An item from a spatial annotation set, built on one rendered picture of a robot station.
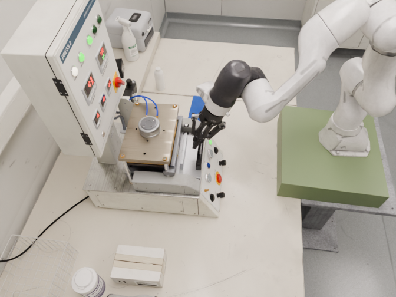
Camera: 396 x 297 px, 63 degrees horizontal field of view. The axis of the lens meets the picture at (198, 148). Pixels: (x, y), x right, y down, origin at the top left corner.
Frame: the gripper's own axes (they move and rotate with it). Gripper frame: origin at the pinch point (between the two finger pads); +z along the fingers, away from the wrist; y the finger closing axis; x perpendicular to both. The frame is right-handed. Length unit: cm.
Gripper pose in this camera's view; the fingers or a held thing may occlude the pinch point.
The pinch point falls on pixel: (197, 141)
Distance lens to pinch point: 121.9
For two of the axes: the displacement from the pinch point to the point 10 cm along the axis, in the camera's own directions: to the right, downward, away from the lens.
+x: 1.0, -8.1, 5.8
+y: 9.4, 2.6, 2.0
